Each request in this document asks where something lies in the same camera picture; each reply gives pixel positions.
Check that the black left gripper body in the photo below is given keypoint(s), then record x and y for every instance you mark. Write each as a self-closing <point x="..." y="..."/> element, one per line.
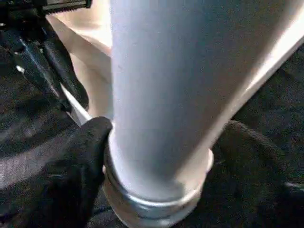
<point x="33" y="14"/>

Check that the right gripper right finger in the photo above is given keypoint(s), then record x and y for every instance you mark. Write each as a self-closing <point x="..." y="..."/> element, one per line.
<point x="256" y="175"/>

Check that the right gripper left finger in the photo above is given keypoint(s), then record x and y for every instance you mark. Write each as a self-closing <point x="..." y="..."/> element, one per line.
<point x="66" y="175"/>

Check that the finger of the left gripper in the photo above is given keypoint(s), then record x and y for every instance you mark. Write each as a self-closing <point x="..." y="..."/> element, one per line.
<point x="64" y="71"/>
<point x="40" y="76"/>

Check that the white plastic table leg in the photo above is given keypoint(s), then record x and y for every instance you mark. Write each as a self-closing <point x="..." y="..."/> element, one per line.
<point x="180" y="95"/>

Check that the white plastic table top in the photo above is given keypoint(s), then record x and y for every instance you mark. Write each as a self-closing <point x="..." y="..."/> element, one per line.
<point x="95" y="52"/>

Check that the black work mat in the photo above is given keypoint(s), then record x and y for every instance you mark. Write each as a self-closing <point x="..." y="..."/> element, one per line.
<point x="28" y="137"/>

